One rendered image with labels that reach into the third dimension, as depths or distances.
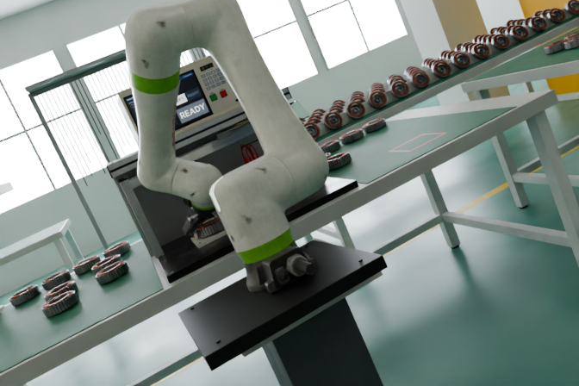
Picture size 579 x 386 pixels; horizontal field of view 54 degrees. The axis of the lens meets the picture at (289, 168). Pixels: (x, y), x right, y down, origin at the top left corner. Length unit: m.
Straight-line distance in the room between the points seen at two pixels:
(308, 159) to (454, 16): 4.51
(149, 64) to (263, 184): 0.36
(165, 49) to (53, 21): 7.22
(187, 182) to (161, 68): 0.35
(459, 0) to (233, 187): 4.74
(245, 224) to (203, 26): 0.45
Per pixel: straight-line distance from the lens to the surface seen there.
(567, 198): 2.23
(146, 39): 1.24
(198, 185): 1.49
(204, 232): 1.82
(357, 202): 1.73
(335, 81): 8.97
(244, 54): 1.30
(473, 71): 3.64
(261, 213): 1.16
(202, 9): 1.30
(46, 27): 8.44
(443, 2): 5.62
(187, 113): 1.98
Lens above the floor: 1.15
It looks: 9 degrees down
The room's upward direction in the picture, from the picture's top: 24 degrees counter-clockwise
